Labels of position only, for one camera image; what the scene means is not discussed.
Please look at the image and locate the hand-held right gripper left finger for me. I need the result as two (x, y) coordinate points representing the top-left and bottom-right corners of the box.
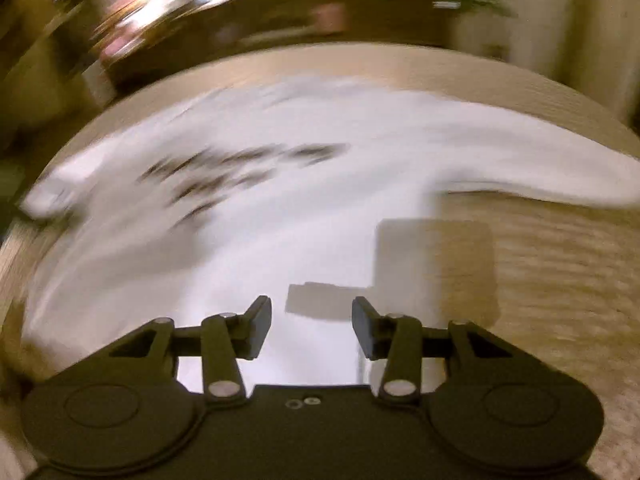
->
(87, 295), (274, 406)

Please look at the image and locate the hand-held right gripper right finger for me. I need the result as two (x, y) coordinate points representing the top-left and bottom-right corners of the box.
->
(351, 296), (538, 405)

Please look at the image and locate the white shirt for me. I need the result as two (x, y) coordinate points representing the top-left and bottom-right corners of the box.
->
(20, 77), (640, 396)

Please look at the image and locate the gold lace tablecloth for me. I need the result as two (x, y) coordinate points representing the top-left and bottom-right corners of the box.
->
(0, 44), (640, 480)

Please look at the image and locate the dark wooden sideboard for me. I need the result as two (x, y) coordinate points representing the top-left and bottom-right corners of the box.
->
(85, 0), (501, 92)

